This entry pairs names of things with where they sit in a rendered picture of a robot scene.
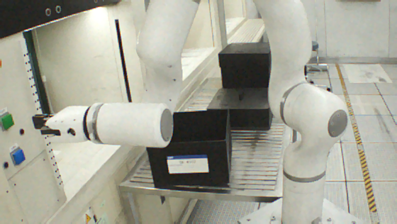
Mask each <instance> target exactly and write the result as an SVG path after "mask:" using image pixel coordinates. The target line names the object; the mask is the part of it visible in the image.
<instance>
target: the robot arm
mask: <svg viewBox="0 0 397 224"><path fill-rule="evenodd" d="M253 1H254V3H255V5H256V7H257V9H258V11H259V14H260V16H261V17H262V20H263V21H264V27H265V30H266V33H267V35H268V39H269V44H270V49H271V58H272V70H271V75H270V79H269V87H268V103H269V106H270V109H271V111H272V113H273V114H274V116H275V117H276V118H277V119H278V120H280V122H282V123H283V124H284V125H287V126H288V127H290V128H292V129H294V130H296V131H298V132H299V133H300V134H301V140H299V141H296V142H293V143H291V144H290V145H289V146H288V147H287V148H286V150H285V152H284V160H283V162H282V167H283V182H282V191H283V198H282V206H280V207H278V208H277V209H276V210H275V211H274V212H273V213H272V216H271V219H270V224H332V216H331V213H330V212H329V211H328V209H327V208H325V207H324V206H323V201H324V190H325V177H326V161H327V158H328V153H329V151H330V148H331V147H332V146H333V145H334V144H335V143H336V142H337V141H338V140H339V139H340V138H341V137H342V136H343V135H344V134H345V132H346V130H347V127H348V124H349V116H348V112H347V108H346V105H345V103H344V101H343V100H342V99H340V97H339V96H336V95H334V94H333V93H331V92H329V91H326V90H324V89H321V88H318V87H316V86H314V85H312V84H309V83H308V82H307V81H306V78H305V74H304V69H305V67H304V65H305V64H306V63H307V62H308V61H309V60H310V57H311V53H312V49H313V48H312V36H311V30H310V26H309V22H308V17H307V15H306V10H305V7H304V5H303V3H302V2H301V0H253ZM200 3H201V0H150V3H149V6H148V8H147V12H146V14H145V17H144V19H143V22H142V26H141V29H140V33H139V35H138V38H137V42H136V51H137V54H138V56H139V58H140V59H141V60H142V61H143V62H144V63H145V67H146V70H145V87H144V91H143V95H142V99H141V102H113V103H95V104H93V105H92V106H68V107H66V108H64V109H63V110H61V111H60V112H59V113H51V114H49V115H48V116H47V114H35V116H33V117H32V120H33V123H34V128H35V129H40V131H41V134H42V135H47V134H51V135H53V136H51V137H50V142H56V143H71V142H86V141H88V140H89V141H91V142H93V143H95V144H105V145H122V146H141V147H159V148H163V147H166V146H168V144H169V142H170V140H171V138H172V133H173V114H174V110H175V108H176V104H177V101H178V98H179V93H180V90H181V88H182V81H183V70H182V63H181V54H182V50H183V48H184V44H185V42H186V38H187V35H188V33H189V31H190V30H191V27H192V24H193V22H194V19H195V16H196V12H197V10H198V7H199V4H200Z"/></svg>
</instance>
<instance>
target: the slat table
mask: <svg viewBox="0 0 397 224"><path fill-rule="evenodd" d="M222 88H223V86H222V78H221V77H207V78H206V80H205V81H203V84H202V85H201V86H200V87H199V88H198V89H197V90H196V92H195V93H194V94H192V96H191V98H190V99H189V100H188V101H187V102H186V103H185V104H184V107H183V108H181V109H180V111H179V112H184V111H207V110H206V109H207V108H208V105H209V103H210V102H211V100H212V99H213V97H214V96H215V95H216V93H217V92H218V90H219V89H222ZM204 94H207V96H204ZM196 102H200V103H196ZM272 123H275V124H272V126H271V127H270V129H268V130H245V129H231V136H232V140H242V141H232V144H233V147H242V148H233V154H232V155H231V158H245V159H231V162H237V163H231V169H230V170H234V171H230V174H233V175H242V176H233V175H230V179H240V180H230V183H229V184H213V185H203V186H193V187H195V188H189V187H183V186H184V185H182V186H155V185H154V184H153V183H154V181H153V180H152V175H146V174H151V171H149V170H151V169H150V162H149V157H148V153H147V151H146V152H145V154H144V155H143V156H142V157H141V158H140V159H139V160H138V162H137V163H136V164H135V166H134V167H133V168H132V169H131V171H130V172H129V173H128V175H127V176H126V177H125V179H124V180H123V181H121V183H120V184H119V189H120V192H121V196H122V200H123V203H124V206H125V211H126V214H127V217H128V220H129V223H130V224H139V221H138V216H137V213H136V209H135V206H134V203H133V197H132V194H131V193H136V194H147V195H154V196H172V197H182V198H190V199H189V200H188V201H187V203H186V205H185V207H184V210H183V211H182V213H181V215H180V216H179V219H178V221H177V224H182V223H183V220H184V218H185V217H186V214H187V213H188V211H189V208H190V206H191V204H192V202H193V200H194V199H195V198H199V199H210V200H219V201H237V202H244V201H246V202H255V203H264V202H265V203H273V202H275V201H277V200H279V199H281V198H283V191H282V182H283V167H282V162H283V160H284V152H285V150H286V148H287V147H288V146H289V145H290V143H291V129H292V128H290V127H288V126H287V125H284V124H283V123H282V122H280V120H278V119H277V118H273V121H272ZM274 126H285V127H274ZM280 129H284V130H280ZM244 131H256V132H249V133H243V132H244ZM292 131H293V142H296V141H297V131H296V130H294V129H292ZM280 132H284V133H280ZM283 134H284V136H283ZM283 137H284V138H283ZM267 138H275V139H267ZM282 138H283V139H282ZM259 141H270V142H259ZM282 141H283V143H282ZM243 144H252V145H243ZM281 145H282V146H281ZM257 147H265V148H257ZM273 148H282V149H273ZM235 151H247V152H235ZM259 151H268V152H259ZM280 152H281V153H280ZM255 155H266V156H255ZM272 155H281V157H280V156H272ZM267 159H271V160H267ZM279 159H280V160H279ZM243 162H246V163H243ZM253 162H255V163H253ZM279 162H280V164H279V165H278V164H275V163H279ZM258 163H271V164H258ZM147 165H148V166H147ZM243 166H245V167H243ZM278 166H279V168H277V167H278ZM263 167H275V168H263ZM144 169H149V170H144ZM277 170H278V173H277ZM235 171H243V172H235ZM250 171H261V172H250ZM141 173H143V174H141ZM252 175H259V176H252ZM276 175H277V177H276ZM249 176H251V177H249ZM260 176H273V177H260ZM138 177H142V178H145V179H142V178H138ZM253 179H254V180H267V181H248V180H253ZM135 181H139V182H144V183H150V184H144V183H135ZM275 182H276V183H275ZM233 184H239V185H233ZM253 184H258V185H270V186H256V185H253ZM275 184H276V186H275ZM245 185H253V186H245ZM200 187H204V188H214V187H215V188H227V189H200ZM274 187H275V188H274ZM232 189H237V190H232ZM244 189H247V190H251V191H244ZM252 189H257V190H268V191H253V190H252ZM272 190H274V191H272Z"/></svg>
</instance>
